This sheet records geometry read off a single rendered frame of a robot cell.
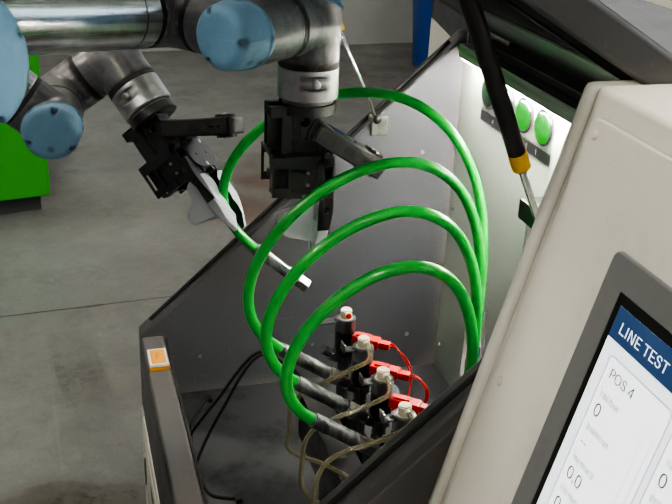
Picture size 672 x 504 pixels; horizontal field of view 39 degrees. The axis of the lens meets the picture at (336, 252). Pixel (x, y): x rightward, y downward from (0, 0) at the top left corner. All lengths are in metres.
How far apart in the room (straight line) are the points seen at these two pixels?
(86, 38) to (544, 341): 0.56
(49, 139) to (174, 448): 0.45
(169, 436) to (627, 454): 0.77
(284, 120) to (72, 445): 2.00
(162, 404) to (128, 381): 1.84
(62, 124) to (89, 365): 2.18
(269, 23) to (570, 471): 0.56
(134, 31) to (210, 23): 0.09
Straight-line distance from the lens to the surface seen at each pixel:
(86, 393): 3.25
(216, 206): 1.34
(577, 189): 0.88
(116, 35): 1.08
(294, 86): 1.15
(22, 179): 4.61
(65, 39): 1.04
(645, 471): 0.76
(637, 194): 0.81
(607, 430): 0.80
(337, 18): 1.14
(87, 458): 2.97
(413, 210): 1.09
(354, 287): 1.01
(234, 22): 1.03
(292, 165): 1.17
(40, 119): 1.28
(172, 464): 1.34
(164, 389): 1.49
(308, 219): 1.22
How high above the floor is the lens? 1.76
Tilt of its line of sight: 25 degrees down
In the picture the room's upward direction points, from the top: 3 degrees clockwise
